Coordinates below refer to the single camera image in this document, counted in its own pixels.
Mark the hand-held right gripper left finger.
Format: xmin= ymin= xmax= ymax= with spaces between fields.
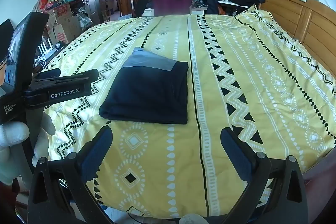
xmin=28 ymin=125 xmax=114 ymax=224

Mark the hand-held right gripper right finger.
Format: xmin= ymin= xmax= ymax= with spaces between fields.
xmin=220 ymin=127 xmax=308 ymax=224

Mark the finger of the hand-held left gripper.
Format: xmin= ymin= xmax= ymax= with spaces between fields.
xmin=33 ymin=69 xmax=99 ymax=90

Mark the navy and grey garment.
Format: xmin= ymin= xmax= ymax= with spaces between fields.
xmin=99 ymin=47 xmax=190 ymax=125

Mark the white router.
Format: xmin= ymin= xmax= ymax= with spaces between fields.
xmin=38 ymin=39 xmax=55 ymax=59

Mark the black monitor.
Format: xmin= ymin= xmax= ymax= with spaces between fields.
xmin=0 ymin=19 xmax=15 ymax=43

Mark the cardboard box with red characters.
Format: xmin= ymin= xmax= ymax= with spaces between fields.
xmin=46 ymin=23 xmax=67 ymax=45

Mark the large plain cardboard box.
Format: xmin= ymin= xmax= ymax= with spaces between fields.
xmin=56 ymin=15 xmax=81 ymax=42

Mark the red plastic bag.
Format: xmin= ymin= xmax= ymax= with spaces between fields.
xmin=39 ymin=0 xmax=57 ymax=12

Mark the small red-printed cardboard box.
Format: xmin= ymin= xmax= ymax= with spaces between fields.
xmin=54 ymin=4 xmax=72 ymax=17

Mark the yellow patterned bed sheet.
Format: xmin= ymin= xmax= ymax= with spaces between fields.
xmin=43 ymin=4 xmax=336 ymax=216

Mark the black garment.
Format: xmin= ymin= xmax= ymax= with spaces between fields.
xmin=134 ymin=0 xmax=155 ymax=17

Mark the wooden bed headboard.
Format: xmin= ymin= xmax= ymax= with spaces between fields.
xmin=259 ymin=0 xmax=336 ymax=67

